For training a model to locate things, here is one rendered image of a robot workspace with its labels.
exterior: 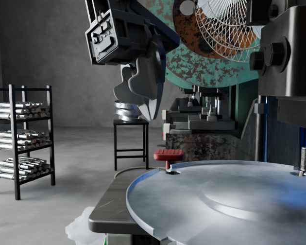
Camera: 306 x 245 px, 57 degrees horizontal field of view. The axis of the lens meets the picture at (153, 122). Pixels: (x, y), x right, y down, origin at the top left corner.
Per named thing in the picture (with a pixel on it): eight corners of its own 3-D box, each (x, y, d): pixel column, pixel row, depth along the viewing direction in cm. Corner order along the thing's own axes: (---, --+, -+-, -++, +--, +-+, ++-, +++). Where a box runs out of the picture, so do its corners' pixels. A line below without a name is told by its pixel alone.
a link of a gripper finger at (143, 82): (128, 122, 40) (114, 60, 41) (158, 119, 44) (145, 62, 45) (142, 116, 37) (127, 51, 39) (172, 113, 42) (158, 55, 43)
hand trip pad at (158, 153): (153, 186, 64) (153, 153, 63) (155, 178, 70) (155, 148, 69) (184, 187, 63) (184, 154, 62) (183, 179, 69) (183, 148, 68)
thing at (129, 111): (113, 170, 320) (112, 100, 312) (114, 161, 365) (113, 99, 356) (148, 169, 326) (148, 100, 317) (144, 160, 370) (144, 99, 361)
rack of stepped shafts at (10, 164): (21, 201, 232) (15, 84, 221) (-16, 193, 251) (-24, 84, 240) (59, 185, 271) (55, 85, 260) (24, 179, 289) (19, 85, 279)
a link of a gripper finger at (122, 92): (115, 127, 42) (103, 68, 43) (145, 124, 46) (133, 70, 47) (128, 122, 40) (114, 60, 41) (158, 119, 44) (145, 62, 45)
